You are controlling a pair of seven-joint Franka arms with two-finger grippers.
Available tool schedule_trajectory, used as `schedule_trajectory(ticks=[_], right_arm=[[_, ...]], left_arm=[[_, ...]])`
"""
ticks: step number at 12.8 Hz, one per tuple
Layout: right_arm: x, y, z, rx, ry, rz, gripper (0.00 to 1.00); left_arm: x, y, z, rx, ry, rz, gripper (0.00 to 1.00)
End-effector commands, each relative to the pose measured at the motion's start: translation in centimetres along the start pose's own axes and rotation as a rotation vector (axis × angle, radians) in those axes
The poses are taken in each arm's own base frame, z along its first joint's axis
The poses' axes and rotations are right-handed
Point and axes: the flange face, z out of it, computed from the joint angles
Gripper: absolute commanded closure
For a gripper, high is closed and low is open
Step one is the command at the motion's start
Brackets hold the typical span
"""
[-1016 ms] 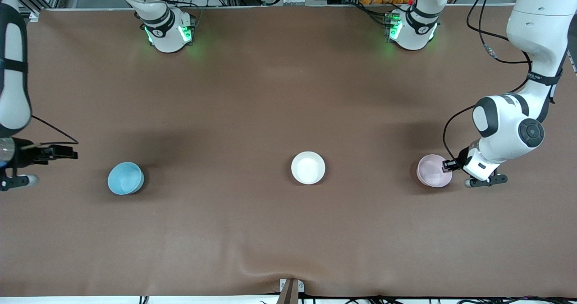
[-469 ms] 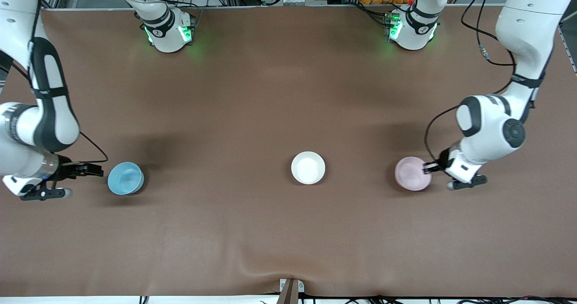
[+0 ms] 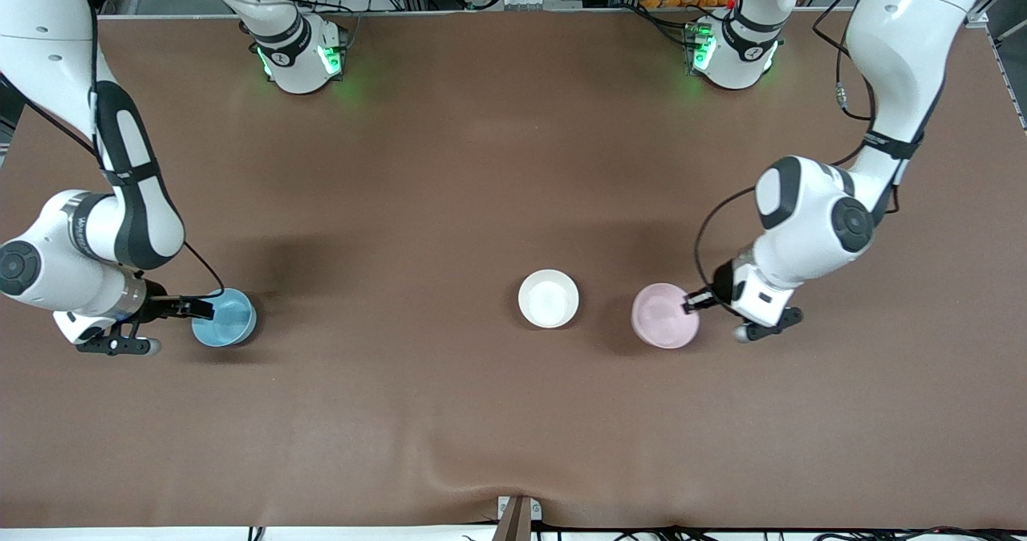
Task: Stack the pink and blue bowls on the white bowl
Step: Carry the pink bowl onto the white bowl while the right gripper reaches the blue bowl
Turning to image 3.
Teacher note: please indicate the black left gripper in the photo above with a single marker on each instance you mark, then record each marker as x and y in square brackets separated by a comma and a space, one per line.
[723, 284]

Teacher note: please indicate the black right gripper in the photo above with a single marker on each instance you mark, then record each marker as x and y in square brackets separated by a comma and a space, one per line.
[158, 304]

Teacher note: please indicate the light blue bowl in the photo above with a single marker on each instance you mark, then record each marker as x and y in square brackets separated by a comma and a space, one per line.
[229, 323]

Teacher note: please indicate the light pink bowl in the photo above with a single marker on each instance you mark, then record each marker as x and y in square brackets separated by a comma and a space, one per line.
[662, 318]

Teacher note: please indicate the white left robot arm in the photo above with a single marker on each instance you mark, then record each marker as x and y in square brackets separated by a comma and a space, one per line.
[907, 27]

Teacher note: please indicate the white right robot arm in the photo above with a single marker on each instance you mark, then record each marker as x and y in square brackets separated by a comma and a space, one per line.
[48, 19]

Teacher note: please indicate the white bowl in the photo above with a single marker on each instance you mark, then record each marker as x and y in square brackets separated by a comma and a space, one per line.
[549, 298]

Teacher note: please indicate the brown table cloth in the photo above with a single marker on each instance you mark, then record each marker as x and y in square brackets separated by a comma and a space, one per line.
[481, 172]

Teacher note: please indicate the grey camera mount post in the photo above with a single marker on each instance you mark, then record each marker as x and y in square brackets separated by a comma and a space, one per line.
[514, 523]

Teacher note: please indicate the aluminium frame profile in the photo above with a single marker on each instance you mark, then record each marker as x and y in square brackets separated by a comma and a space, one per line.
[1003, 11]

